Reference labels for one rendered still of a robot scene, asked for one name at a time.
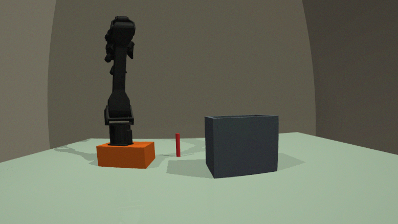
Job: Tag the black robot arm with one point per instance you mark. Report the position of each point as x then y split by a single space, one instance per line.
118 107

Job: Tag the red peg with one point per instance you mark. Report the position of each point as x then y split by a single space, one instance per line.
178 153

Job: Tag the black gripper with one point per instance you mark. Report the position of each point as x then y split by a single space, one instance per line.
130 49

